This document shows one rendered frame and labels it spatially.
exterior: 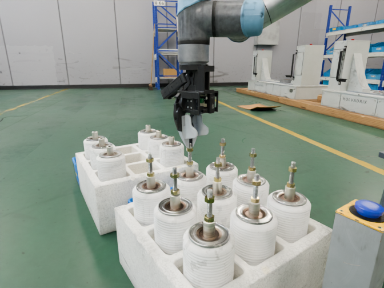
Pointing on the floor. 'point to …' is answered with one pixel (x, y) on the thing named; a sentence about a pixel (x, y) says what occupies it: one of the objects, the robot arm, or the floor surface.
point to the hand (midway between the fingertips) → (188, 142)
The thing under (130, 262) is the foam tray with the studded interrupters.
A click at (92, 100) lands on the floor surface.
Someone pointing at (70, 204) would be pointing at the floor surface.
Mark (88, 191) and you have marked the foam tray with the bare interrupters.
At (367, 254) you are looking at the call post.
